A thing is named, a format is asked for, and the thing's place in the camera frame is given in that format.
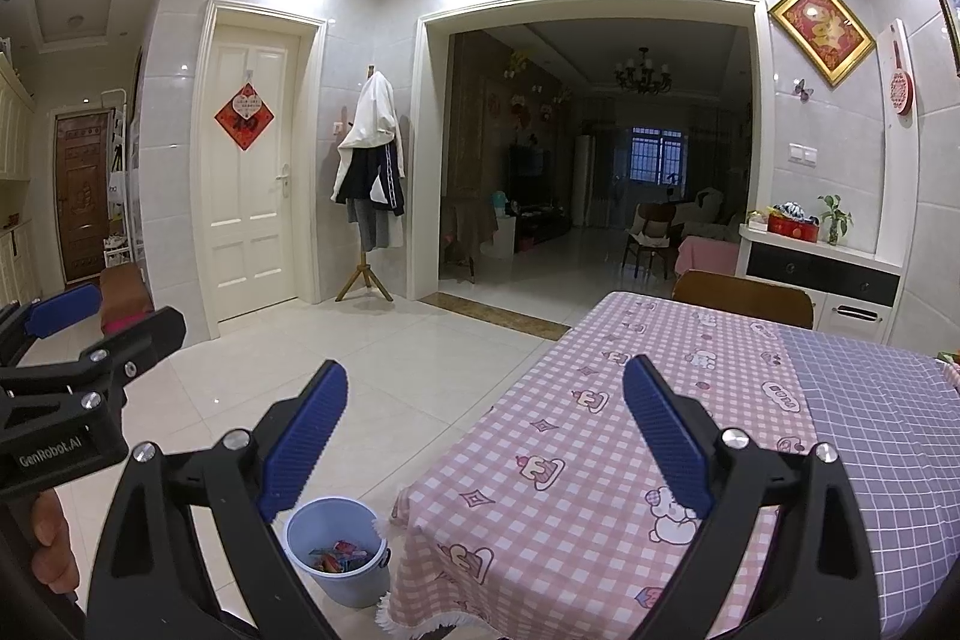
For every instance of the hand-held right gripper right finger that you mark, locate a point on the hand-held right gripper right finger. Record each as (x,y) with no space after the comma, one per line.
(667,437)

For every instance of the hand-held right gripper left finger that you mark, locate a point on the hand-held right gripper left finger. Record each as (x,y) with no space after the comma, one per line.
(304,441)

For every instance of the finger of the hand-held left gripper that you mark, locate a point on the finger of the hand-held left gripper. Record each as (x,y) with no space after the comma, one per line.
(64,308)
(150,340)

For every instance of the blue plastic bucket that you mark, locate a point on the blue plastic bucket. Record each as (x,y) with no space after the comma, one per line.
(349,587)

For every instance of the person's left hand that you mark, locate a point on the person's left hand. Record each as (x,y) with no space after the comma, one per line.
(56,542)

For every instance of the brown and pink stool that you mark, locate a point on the brown and pink stool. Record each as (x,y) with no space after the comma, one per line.
(124,291)

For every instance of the pink checked tablecloth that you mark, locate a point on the pink checked tablecloth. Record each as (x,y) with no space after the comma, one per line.
(570,460)

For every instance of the white shelf rack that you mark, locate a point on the white shelf rack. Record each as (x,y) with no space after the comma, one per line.
(120,212)

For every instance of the brown carved wooden door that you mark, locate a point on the brown carved wooden door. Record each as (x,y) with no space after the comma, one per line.
(82,197)

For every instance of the white panel door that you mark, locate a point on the white panel door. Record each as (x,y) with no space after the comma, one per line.
(255,235)

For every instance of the brown wooden dining chair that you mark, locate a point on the brown wooden dining chair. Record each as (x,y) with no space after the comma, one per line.
(742,302)

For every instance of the wooden coat rack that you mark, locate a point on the wooden coat rack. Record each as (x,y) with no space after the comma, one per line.
(364,276)

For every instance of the pink blanket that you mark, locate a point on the pink blanket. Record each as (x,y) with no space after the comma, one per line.
(705,256)

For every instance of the wooden armchair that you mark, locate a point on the wooden armchair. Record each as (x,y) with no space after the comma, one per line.
(651,231)

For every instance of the white and black sideboard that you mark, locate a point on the white and black sideboard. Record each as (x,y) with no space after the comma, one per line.
(825,280)

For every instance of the purple checked tablecloth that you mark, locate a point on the purple checked tablecloth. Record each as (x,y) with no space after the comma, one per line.
(892,445)

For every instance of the grey trousers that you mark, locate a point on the grey trousers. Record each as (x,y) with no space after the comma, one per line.
(375,227)

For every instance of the light sofa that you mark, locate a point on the light sofa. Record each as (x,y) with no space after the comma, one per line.
(709,212)

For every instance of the red diamond door decoration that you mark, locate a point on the red diamond door decoration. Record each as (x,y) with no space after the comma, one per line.
(244,119)

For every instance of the red tin box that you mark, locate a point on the red tin box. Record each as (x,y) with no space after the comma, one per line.
(793,229)

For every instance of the patterned bag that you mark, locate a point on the patterned bag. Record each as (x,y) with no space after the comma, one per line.
(789,210)

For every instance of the brown cloth draped chair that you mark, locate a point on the brown cloth draped chair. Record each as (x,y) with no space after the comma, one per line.
(469,227)

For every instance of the dark striped jacket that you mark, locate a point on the dark striped jacket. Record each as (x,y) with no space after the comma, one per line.
(367,175)

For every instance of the green potted plant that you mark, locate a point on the green potted plant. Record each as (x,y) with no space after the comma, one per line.
(834,216)

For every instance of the barred window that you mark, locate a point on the barred window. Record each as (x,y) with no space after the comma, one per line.
(656,156)

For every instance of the teal jar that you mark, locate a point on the teal jar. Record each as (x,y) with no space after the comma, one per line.
(496,203)

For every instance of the dark chandelier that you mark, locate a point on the dark chandelier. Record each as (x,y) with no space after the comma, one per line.
(643,74)

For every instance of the gold framed red picture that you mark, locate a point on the gold framed red picture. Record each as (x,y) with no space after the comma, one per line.
(823,29)

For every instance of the small wall switch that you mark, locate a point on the small wall switch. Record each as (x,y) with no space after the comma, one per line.
(340,128)

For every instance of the double wall switch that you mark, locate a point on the double wall switch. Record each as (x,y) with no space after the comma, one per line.
(802,154)

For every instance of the butterfly wall decoration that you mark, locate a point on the butterfly wall decoration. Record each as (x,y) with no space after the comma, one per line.
(803,90)

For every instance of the round red wall ornament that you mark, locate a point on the round red wall ornament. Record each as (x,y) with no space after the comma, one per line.
(900,85)

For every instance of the large framed wall picture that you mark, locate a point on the large framed wall picture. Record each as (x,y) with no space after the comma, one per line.
(946,3)

